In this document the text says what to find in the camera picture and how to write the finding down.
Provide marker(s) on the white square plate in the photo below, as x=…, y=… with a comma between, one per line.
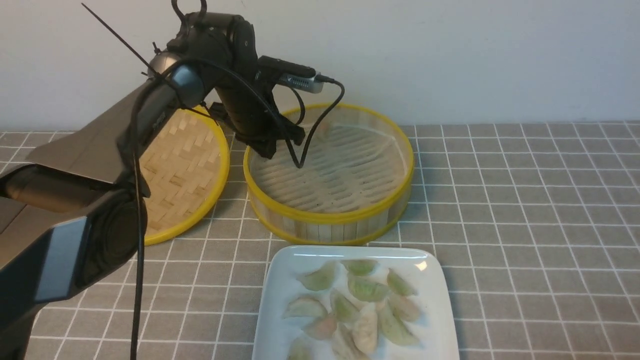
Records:
x=435, y=328

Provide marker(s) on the green dumpling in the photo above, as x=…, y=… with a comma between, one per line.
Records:
x=321, y=279
x=343, y=309
x=300, y=349
x=360, y=267
x=366, y=290
x=393, y=328

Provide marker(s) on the grey checkered tablecloth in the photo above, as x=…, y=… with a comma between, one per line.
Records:
x=536, y=227

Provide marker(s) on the woven bamboo steamer lid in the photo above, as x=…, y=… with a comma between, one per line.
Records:
x=186, y=168

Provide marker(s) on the green dumpling bottom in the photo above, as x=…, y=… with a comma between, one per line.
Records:
x=300, y=349

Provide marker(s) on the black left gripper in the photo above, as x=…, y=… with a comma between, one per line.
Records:
x=252, y=113

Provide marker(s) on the bamboo steamer basket yellow rims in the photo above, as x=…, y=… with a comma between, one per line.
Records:
x=353, y=188

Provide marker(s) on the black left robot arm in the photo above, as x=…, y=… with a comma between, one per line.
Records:
x=74, y=213

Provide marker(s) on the pink dumpling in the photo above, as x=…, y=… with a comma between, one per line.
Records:
x=322, y=328

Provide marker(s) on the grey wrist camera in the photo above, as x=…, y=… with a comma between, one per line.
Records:
x=296, y=76

